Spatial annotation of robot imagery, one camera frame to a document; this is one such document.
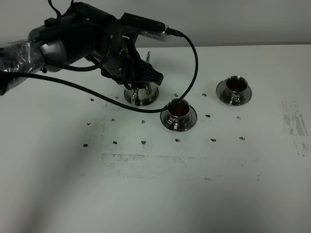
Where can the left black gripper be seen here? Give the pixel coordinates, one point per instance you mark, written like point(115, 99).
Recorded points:
point(95, 39)

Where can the stainless steel teapot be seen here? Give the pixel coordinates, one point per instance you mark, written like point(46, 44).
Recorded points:
point(143, 69)

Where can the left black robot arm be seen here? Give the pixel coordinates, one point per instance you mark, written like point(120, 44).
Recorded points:
point(39, 52)

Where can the steel teapot saucer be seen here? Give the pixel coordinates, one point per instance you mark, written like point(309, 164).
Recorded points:
point(140, 97)

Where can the near steel cup saucer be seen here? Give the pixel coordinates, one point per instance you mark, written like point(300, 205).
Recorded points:
point(192, 122)

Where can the steel cup saucer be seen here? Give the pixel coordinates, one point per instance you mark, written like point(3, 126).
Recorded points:
point(223, 97)
point(192, 122)

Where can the near steel teacup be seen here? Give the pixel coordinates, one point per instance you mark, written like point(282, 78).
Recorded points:
point(178, 117)

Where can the steel teacup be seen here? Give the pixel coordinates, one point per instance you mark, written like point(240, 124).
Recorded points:
point(235, 87)
point(178, 117)

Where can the far steel cup saucer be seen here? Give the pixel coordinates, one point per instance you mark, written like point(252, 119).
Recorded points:
point(223, 97)

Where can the far steel teacup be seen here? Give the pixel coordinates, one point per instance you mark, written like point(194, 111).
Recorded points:
point(235, 87)

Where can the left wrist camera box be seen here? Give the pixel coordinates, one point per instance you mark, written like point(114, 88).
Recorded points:
point(132, 26)

